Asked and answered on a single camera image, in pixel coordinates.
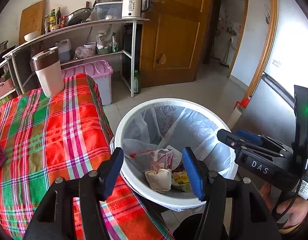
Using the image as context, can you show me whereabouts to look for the white yogurt cup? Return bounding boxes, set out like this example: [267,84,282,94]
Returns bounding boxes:
[145,169,172,192]

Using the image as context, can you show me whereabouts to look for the plaid tablecloth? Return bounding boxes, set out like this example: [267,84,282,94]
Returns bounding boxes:
[0,74,174,239]

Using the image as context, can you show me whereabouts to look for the white metal shelf rack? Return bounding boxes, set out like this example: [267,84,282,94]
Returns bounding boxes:
[0,18,147,100]

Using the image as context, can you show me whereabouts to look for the white electric kettle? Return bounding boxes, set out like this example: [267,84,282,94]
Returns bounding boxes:
[121,0,151,19]

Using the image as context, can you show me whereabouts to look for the yellow snack wrapper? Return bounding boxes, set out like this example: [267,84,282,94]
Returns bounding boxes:
[172,171,192,193]

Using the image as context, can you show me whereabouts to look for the wooden cutting board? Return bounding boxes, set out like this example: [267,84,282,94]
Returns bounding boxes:
[19,0,46,45]

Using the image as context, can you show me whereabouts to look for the white brown pitcher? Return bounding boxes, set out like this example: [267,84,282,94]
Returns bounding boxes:
[32,47,64,98]

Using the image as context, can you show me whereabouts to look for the pink basket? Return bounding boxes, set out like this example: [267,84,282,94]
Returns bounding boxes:
[0,77,15,96]

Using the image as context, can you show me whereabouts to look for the wooden door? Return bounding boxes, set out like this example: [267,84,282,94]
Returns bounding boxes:
[139,0,213,87]

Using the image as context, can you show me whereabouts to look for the steel steamer pot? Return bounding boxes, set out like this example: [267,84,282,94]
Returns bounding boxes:
[0,40,8,54]

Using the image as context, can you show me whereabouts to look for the green label sauce bottle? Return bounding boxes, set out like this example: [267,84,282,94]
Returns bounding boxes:
[50,9,57,31]

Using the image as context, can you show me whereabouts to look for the pink strawberry milk carton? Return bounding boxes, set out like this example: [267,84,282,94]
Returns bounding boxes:
[150,149,174,172]

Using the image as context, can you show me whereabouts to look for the white bowl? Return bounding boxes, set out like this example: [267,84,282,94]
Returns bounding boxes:
[24,31,37,42]

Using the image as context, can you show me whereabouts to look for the person right hand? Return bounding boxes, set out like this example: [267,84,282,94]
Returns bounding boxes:
[259,183,308,238]

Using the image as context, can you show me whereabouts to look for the white trash bin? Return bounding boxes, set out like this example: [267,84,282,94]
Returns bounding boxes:
[110,98,238,212]

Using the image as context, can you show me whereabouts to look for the clear storage box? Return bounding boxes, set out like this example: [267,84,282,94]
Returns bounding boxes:
[91,2,123,21]

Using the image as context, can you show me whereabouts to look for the pink lid storage bin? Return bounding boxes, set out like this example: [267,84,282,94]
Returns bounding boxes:
[61,60,113,106]

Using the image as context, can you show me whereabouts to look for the dark soy sauce bottle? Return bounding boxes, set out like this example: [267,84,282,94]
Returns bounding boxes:
[56,7,61,29]

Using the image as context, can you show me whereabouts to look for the green glass bottle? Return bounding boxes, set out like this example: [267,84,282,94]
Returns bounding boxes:
[133,70,141,94]

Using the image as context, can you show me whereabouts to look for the white oil jug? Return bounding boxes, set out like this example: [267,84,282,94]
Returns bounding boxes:
[55,39,72,63]

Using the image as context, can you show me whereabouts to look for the frying pan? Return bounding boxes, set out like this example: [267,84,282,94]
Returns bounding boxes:
[64,7,92,27]

